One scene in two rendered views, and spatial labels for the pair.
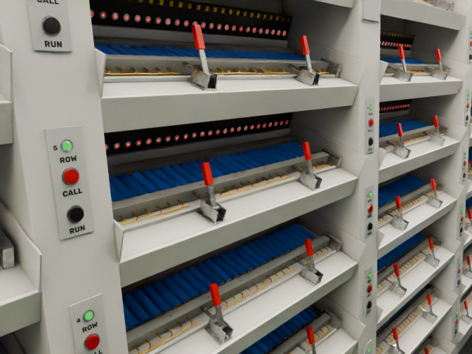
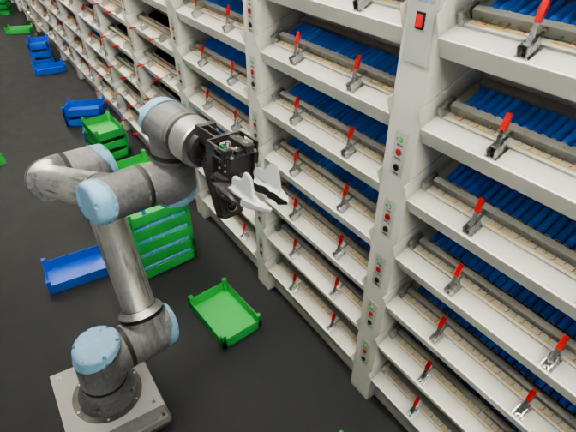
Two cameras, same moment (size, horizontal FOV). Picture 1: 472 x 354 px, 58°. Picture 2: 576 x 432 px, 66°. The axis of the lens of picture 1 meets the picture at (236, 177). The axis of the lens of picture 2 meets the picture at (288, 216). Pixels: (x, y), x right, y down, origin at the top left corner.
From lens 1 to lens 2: 1.65 m
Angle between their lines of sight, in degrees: 92
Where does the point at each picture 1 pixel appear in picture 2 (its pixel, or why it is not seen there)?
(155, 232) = (280, 110)
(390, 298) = (423, 327)
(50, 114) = (250, 51)
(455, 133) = not seen: outside the picture
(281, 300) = (321, 194)
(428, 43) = not seen: outside the picture
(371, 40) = (413, 82)
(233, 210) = (304, 127)
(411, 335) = (458, 410)
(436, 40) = not seen: outside the picture
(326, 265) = (361, 218)
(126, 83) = (279, 48)
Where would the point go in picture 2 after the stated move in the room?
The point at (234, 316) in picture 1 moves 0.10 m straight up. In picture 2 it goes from (306, 177) to (307, 152)
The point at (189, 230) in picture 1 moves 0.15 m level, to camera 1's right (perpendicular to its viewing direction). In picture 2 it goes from (285, 117) to (275, 138)
